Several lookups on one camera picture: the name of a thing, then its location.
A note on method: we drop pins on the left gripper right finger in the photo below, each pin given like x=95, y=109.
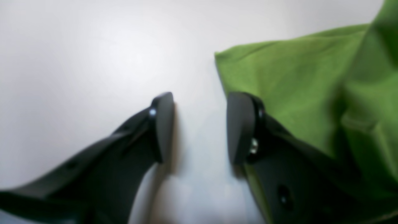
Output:
x=298, y=183

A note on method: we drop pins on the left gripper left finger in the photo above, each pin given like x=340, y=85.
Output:
x=99, y=184

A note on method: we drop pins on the green T-shirt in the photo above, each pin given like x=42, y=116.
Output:
x=335, y=90

